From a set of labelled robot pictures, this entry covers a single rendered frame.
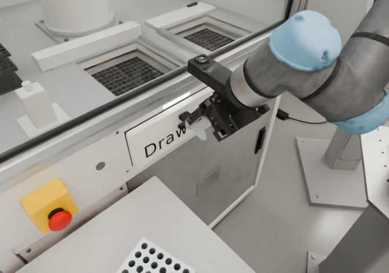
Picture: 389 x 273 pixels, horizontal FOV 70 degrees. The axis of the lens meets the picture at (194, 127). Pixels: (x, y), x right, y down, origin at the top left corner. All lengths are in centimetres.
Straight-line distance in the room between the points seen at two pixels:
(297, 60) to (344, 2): 184
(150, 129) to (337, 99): 38
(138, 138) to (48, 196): 20
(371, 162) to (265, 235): 79
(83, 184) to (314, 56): 49
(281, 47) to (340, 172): 152
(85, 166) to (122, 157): 9
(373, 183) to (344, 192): 94
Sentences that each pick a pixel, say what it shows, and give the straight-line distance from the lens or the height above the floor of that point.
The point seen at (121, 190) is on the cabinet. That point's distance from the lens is 74.
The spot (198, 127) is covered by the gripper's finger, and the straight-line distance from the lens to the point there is 58.
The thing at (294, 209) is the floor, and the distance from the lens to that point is 164.
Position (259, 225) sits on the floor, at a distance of 154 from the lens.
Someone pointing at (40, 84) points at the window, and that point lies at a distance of 49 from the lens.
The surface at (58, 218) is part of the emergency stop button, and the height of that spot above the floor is 89.
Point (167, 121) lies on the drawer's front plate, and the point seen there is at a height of 91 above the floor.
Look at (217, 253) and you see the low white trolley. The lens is 62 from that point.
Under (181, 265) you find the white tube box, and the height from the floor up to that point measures 80.
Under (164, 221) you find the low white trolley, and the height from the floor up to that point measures 76.
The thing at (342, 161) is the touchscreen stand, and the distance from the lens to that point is 181.
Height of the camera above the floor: 133
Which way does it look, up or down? 43 degrees down
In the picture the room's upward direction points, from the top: straight up
